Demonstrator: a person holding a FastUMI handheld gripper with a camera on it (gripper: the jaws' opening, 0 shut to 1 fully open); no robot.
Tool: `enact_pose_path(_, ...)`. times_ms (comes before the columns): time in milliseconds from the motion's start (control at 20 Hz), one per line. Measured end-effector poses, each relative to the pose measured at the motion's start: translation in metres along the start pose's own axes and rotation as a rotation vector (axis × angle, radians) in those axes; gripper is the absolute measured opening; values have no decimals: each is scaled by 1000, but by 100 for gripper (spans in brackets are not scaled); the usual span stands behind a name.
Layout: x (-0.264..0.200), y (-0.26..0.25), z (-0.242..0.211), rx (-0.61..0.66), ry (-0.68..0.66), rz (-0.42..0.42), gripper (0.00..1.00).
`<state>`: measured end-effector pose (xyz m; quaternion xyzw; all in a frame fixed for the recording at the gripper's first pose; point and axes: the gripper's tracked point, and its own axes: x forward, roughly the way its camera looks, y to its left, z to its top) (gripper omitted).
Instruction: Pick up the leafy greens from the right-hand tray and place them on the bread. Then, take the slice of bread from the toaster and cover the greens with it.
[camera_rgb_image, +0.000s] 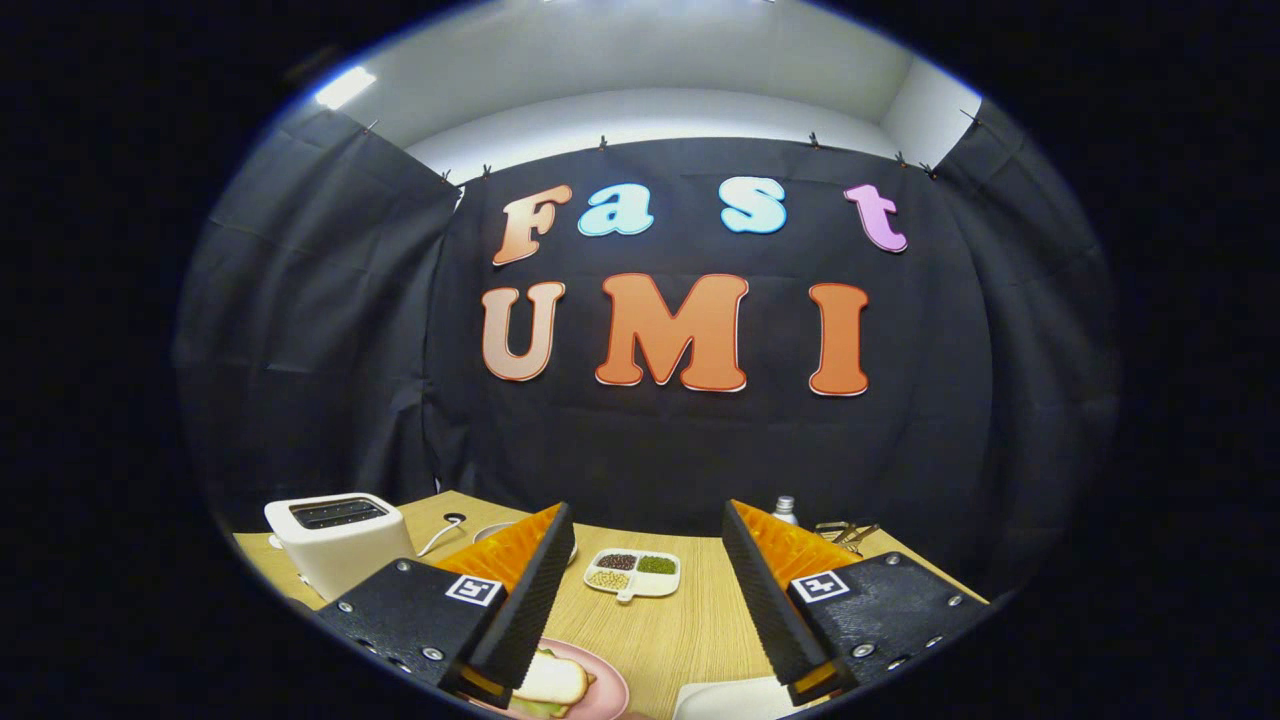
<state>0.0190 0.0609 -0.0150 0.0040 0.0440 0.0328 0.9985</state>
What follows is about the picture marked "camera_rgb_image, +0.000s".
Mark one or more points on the pink plate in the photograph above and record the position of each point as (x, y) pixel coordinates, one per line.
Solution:
(610, 690)

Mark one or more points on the pile of green beans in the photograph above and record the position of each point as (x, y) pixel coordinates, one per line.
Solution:
(657, 565)

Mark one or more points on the ceiling light panel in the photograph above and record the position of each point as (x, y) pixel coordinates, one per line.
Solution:
(345, 88)

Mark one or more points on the brown crust bread slice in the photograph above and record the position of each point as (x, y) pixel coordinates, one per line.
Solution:
(555, 680)

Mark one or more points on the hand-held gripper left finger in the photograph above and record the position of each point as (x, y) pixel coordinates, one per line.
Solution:
(530, 600)

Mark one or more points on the green lettuce leaf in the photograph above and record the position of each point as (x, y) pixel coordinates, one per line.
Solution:
(530, 708)

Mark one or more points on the grey round plate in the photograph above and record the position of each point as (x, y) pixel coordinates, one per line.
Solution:
(492, 530)

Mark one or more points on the black backdrop cloth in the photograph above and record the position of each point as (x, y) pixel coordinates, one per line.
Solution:
(680, 450)

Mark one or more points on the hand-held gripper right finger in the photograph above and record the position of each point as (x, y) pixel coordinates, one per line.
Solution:
(765, 600)

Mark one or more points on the white square plate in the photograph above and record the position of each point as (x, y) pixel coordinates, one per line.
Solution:
(730, 700)

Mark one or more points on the pile of yellow beans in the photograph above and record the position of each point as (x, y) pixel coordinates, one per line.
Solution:
(609, 579)

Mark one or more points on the pile of dark beans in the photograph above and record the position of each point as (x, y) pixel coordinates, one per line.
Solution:
(617, 562)

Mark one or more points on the silver green bottle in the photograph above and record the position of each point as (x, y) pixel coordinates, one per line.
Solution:
(785, 512)

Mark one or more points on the white divided dish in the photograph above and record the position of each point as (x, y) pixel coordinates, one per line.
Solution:
(660, 585)

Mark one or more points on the white toaster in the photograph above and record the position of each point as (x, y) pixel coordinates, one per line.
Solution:
(345, 555)

